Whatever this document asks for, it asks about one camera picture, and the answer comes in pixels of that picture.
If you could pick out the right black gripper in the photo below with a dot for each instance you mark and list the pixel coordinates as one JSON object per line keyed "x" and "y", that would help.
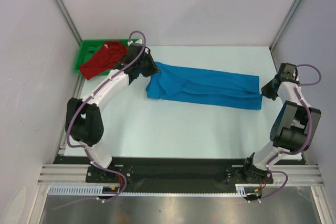
{"x": 266, "y": 91}

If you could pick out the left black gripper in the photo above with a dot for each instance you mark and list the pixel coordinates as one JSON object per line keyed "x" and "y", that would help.
{"x": 154, "y": 69}

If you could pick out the blue polo shirt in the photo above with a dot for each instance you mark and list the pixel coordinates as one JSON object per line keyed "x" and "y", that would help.
{"x": 202, "y": 86}

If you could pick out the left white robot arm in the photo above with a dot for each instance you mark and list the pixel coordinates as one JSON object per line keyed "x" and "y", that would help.
{"x": 84, "y": 124}

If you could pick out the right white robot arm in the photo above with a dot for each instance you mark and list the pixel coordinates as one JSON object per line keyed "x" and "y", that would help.
{"x": 293, "y": 129}

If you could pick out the red t shirt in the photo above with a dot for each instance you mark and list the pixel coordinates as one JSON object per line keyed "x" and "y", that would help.
{"x": 103, "y": 59}

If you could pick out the green plastic bin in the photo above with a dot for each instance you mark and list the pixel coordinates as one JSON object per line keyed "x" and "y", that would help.
{"x": 88, "y": 48}

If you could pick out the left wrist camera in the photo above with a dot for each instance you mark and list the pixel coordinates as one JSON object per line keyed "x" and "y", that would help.
{"x": 135, "y": 41}

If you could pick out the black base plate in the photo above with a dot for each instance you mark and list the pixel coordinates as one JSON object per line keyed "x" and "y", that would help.
{"x": 173, "y": 175}

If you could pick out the front aluminium rail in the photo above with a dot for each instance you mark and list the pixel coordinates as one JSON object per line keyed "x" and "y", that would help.
{"x": 62, "y": 174}

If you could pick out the right white cable duct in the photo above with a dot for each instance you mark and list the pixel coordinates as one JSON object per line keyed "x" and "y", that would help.
{"x": 256, "y": 190}

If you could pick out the white cable duct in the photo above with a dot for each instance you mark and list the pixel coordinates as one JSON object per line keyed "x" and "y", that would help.
{"x": 78, "y": 190}
{"x": 256, "y": 190}

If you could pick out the right aluminium frame post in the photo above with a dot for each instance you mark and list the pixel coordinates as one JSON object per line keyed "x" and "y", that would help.
{"x": 285, "y": 23}

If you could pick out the aluminium frame post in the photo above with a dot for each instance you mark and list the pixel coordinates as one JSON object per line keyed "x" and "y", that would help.
{"x": 285, "y": 23}
{"x": 68, "y": 20}

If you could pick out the left white cable duct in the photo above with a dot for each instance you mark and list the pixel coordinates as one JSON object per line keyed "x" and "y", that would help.
{"x": 78, "y": 190}

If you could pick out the left aluminium frame post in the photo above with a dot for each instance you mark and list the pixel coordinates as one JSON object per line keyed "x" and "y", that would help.
{"x": 68, "y": 20}

